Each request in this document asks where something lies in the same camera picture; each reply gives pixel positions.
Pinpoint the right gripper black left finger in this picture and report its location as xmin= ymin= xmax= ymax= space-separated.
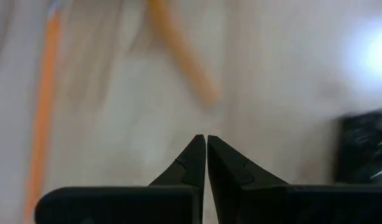
xmin=148 ymin=134 xmax=207 ymax=224

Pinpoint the orange pencil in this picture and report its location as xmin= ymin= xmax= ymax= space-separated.
xmin=146 ymin=0 xmax=222 ymax=110
xmin=22 ymin=9 xmax=66 ymax=224

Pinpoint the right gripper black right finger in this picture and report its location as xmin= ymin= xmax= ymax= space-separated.
xmin=207 ymin=134 xmax=289 ymax=224

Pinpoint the black mesh desk organizer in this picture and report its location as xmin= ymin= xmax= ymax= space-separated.
xmin=333 ymin=107 xmax=382 ymax=185

